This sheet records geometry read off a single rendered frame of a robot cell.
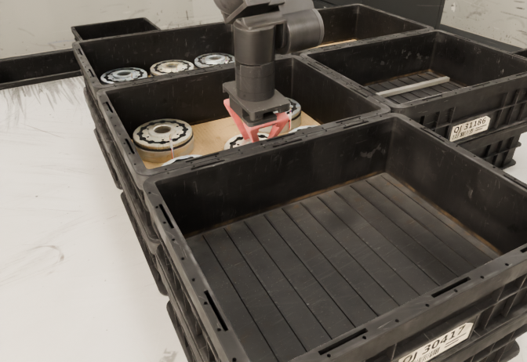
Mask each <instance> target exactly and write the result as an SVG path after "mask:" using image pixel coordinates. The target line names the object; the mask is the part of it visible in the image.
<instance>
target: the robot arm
mask: <svg viewBox="0 0 527 362"><path fill-rule="evenodd" d="M213 1H214V3H215V4H216V6H217V8H218V9H219V10H220V11H221V14H223V18H224V23H225V25H228V24H233V25H234V64H235V81H229V82H225V83H223V92H227V93H228V94H229V99H226V100H224V106H225V107H226V108H227V110H228V112H229V114H230V116H231V117H232V119H233V120H234V123H235V124H236V125H237V127H238V130H239V131H240V133H241V134H242V137H243V138H244V140H246V139H251V141H252V143H254V142H257V141H260V140H259V137H258V134H257V133H258V132H259V129H262V128H266V127H268V126H272V125H273V126H272V129H271V131H270V134H269V136H268V139H269V138H272V137H276V136H278V134H279V133H280V131H281V130H282V129H283V128H284V127H285V125H286V123H287V122H288V121H289V116H288V115H287V113H286V111H289V108H290V101H289V100H288V99H286V98H285V97H284V96H283V95H282V94H281V93H280V92H279V91H278V90H276V89H275V88H274V66H275V50H276V52H278V53H279V54H281V55H285V54H289V53H292V52H298V51H301V50H305V49H311V48H314V47H317V46H319V45H320V44H321V43H322V40H323V37H324V24H323V21H322V17H321V15H320V13H319V12H318V11H317V10H316V9H315V8H314V4H313V2H312V0H213ZM275 111H278V113H275V114H274V113H273V112H275ZM242 120H243V123H242Z"/></svg>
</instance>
